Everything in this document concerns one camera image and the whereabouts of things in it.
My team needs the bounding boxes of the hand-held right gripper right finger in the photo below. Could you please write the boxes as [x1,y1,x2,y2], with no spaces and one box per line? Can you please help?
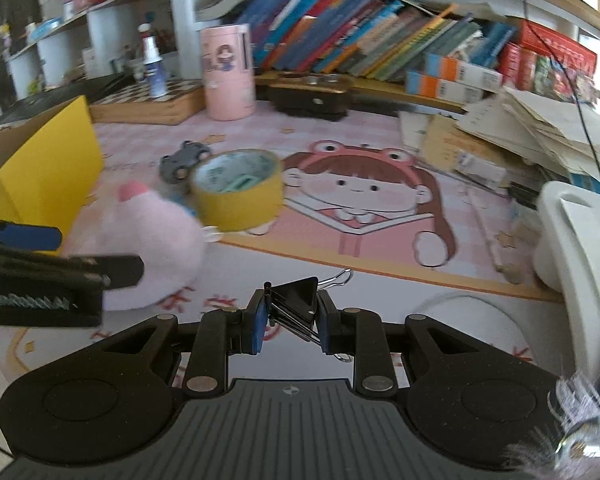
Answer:
[317,290,488,396]

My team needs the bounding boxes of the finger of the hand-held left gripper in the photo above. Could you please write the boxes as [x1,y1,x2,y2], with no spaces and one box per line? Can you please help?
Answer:
[0,242,145,291]
[0,217,63,253]

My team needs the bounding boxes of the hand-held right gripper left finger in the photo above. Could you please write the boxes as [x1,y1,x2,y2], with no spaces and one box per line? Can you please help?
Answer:
[97,287,271,396]

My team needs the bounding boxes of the pink plush toy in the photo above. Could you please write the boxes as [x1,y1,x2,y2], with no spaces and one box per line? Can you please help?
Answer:
[62,182,206,311]

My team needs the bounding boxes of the black binder clip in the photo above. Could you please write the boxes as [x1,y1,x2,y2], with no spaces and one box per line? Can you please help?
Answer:
[265,269,353,363]

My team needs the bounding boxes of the yellow cardboard box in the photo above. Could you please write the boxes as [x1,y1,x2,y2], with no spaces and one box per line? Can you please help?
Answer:
[0,95,105,241]

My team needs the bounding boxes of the yellow tape roll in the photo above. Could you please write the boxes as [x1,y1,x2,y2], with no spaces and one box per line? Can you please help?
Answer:
[190,149,285,233]

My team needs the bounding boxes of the pink checked cloth-covered desktop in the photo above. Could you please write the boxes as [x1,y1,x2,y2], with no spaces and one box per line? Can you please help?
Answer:
[0,95,571,391]

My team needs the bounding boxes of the grey toy car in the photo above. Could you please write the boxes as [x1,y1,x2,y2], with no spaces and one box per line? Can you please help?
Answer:
[160,141,215,186]

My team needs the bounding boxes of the black electronic keyboard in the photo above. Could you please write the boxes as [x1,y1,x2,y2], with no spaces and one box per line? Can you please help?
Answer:
[0,74,131,131]

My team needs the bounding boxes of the wooden chessboard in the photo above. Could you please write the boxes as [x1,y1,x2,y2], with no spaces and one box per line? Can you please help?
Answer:
[90,77,206,126]

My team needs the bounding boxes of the white spray bottle blue label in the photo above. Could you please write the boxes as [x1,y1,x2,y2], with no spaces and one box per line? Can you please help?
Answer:
[137,24,168,98]

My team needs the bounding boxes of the light blue packet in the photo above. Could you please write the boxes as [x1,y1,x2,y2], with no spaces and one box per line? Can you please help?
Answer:
[27,17,63,43]

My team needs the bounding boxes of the pink cylinder cup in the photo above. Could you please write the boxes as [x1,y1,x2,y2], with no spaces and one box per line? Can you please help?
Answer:
[200,24,255,122]

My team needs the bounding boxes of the black brown case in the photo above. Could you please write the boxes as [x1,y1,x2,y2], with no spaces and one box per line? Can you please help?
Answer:
[267,74,353,121]

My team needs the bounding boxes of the grey fluffy fur trim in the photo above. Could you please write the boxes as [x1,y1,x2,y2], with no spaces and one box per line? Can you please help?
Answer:
[500,372,600,480]

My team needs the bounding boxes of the orange white carton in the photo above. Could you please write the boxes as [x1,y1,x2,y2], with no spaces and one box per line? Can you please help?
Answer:
[407,72,486,104]
[425,52,503,87]

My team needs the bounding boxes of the white shelf unit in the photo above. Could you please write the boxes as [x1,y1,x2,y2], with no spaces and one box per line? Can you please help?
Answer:
[5,0,600,91]

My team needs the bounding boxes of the stack of papers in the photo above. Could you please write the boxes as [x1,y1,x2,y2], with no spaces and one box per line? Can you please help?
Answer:
[400,87,600,196]

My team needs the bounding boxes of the row of colourful books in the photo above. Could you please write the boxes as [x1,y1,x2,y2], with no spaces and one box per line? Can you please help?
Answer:
[237,0,516,81]

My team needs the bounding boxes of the red printed box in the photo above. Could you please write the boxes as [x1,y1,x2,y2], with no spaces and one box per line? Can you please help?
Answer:
[500,20,598,103]

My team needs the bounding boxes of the black cable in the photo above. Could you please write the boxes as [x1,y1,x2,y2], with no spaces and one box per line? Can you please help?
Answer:
[510,0,600,181]

